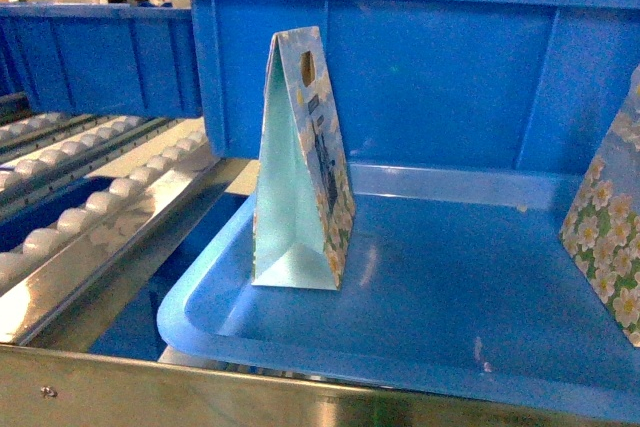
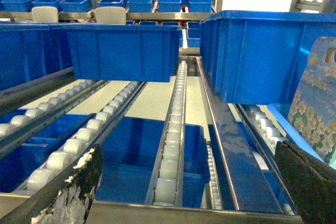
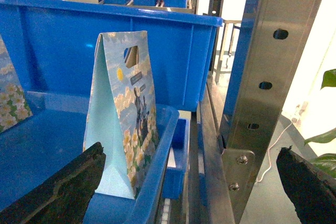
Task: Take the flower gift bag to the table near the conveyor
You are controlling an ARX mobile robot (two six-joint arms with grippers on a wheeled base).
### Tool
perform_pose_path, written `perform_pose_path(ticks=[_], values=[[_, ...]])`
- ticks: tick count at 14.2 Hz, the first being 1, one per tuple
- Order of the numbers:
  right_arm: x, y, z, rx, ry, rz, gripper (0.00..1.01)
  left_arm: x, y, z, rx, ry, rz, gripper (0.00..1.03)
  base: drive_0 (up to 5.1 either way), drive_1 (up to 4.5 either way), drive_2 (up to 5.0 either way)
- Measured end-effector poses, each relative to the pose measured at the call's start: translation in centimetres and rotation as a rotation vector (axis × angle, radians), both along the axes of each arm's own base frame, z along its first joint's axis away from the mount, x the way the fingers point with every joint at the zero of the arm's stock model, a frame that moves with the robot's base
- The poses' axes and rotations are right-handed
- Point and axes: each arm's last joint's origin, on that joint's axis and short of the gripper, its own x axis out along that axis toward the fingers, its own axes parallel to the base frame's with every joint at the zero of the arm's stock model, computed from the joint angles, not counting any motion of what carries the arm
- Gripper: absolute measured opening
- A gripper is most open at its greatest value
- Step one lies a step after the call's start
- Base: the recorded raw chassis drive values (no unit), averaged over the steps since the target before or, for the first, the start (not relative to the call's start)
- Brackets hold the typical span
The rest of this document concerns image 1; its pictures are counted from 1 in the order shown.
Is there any flower gift bag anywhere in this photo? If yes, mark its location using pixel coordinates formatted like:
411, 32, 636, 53
252, 26, 356, 290
559, 70, 639, 348

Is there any white roller conveyor track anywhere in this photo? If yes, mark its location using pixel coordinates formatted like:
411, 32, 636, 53
0, 127, 211, 288

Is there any tall blue plastic crate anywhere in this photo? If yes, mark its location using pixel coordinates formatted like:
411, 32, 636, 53
191, 0, 639, 174

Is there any blue plastic tray bin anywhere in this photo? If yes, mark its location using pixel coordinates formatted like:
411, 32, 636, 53
158, 164, 639, 423

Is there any left blue plastic crate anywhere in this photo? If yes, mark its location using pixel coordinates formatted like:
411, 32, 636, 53
1, 3, 202, 118

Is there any steel rack front rail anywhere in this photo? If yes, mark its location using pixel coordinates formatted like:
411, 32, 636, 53
0, 344, 640, 427

